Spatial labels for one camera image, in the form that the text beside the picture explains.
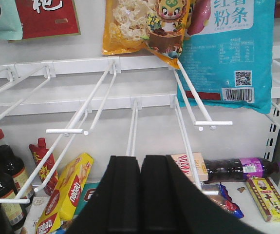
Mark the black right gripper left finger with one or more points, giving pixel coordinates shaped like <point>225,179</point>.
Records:
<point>114,206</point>

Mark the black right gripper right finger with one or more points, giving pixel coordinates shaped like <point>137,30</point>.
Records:
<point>171,204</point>

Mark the teal goji berry pouch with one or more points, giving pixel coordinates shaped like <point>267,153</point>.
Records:
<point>10,24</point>

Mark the Pocky biscuit box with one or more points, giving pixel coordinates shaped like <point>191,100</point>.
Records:
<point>184,163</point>

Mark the blue snack wrapper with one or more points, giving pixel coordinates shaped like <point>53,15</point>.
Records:
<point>223,199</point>

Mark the yellow Nabati wafer pack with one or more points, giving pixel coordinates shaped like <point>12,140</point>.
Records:
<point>65,197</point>

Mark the purple label drink bottle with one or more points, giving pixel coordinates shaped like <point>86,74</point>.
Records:
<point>239,169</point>

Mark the red sauce squeeze pouch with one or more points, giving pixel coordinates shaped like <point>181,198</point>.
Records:
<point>38,152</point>

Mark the yellow red small box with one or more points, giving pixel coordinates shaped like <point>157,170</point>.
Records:
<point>266,198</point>

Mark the dark soy sauce bottle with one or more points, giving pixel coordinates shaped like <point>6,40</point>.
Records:
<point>12,164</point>

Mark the blue sweet potato noodle bag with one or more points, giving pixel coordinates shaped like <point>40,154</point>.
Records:
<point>227,52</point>

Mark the yellow white fungus pouch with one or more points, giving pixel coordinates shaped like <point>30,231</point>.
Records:
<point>156,25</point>

